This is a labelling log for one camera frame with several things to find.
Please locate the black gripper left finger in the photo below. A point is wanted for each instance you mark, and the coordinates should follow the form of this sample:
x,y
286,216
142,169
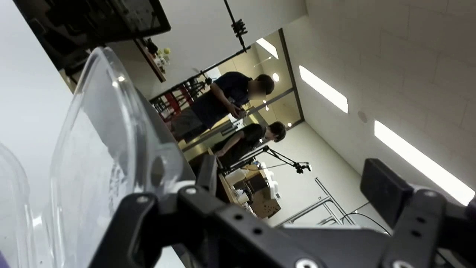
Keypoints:
x,y
149,224

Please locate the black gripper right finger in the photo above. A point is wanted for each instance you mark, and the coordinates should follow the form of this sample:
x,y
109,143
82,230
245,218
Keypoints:
x,y
417,218

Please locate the small dark object cluster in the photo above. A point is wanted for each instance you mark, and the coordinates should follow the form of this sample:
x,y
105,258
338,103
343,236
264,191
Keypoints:
x,y
99,149

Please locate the long ceiling light panel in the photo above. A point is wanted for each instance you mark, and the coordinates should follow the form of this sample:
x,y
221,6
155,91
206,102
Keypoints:
x,y
322,90
422,161

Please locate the brown cardboard box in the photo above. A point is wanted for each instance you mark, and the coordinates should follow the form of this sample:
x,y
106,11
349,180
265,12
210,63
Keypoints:
x,y
258,195

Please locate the person in all-black clothing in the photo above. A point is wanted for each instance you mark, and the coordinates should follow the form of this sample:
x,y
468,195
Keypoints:
x,y
247,142

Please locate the person in dark t-shirt and shorts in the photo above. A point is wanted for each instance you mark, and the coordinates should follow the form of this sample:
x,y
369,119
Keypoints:
x,y
224,97

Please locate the black flat screen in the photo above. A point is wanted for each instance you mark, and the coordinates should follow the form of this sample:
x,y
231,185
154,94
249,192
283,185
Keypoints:
x,y
94,24

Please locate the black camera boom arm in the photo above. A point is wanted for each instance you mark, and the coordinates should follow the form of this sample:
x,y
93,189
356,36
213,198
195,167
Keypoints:
x,y
283,158

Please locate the brown wall shelf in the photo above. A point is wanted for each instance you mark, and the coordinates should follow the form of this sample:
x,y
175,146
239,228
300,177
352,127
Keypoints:
x,y
155,60

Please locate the black ceiling mounted camera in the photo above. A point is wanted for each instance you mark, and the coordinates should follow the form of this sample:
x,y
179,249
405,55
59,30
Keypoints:
x,y
239,24

